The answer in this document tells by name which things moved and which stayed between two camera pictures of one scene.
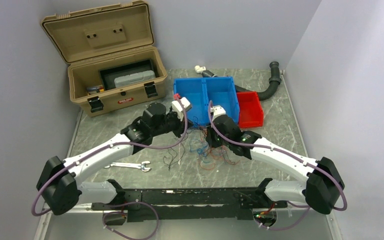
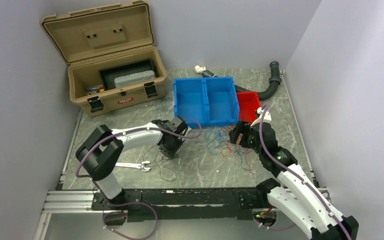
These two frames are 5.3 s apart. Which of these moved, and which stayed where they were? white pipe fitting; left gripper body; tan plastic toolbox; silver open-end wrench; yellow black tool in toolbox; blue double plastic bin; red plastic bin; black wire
Moved: black wire; left gripper body
Stayed: red plastic bin; silver open-end wrench; tan plastic toolbox; yellow black tool in toolbox; blue double plastic bin; white pipe fitting
